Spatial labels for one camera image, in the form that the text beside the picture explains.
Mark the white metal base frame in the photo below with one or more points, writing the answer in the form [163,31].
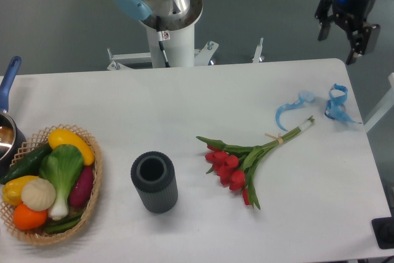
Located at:
[204,56]

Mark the red tulip bouquet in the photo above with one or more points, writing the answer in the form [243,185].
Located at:
[236,165]

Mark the green bok choy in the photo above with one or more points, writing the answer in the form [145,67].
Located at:
[62,169]

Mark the dark green cucumber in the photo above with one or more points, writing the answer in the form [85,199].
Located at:
[28,165]

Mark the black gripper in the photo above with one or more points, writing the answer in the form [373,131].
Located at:
[324,19]

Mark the woven wicker basket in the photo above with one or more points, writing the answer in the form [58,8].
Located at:
[38,237]

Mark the white frame at right edge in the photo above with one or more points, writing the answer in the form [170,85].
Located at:
[381,108]

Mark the blue handled saucepan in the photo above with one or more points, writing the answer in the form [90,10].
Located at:
[11,136]

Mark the yellow bell pepper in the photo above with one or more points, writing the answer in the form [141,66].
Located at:
[12,191]

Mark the dark grey ribbed vase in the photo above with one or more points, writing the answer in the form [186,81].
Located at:
[153,176]

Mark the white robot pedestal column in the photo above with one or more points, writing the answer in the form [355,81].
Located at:
[179,46]

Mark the blue curled ribbon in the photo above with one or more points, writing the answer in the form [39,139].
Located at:
[335,106]

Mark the green bean pods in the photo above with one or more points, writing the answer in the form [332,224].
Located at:
[63,225]

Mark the black device at table edge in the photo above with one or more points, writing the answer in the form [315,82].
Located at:
[383,230]

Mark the cream garlic bulb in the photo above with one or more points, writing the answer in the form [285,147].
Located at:
[38,194]

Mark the light blue ribbon strip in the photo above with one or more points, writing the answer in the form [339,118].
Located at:
[303,97]

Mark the orange fruit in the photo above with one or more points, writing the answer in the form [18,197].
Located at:
[27,219]

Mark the purple sweet potato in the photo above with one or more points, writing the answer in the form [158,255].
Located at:
[81,192]

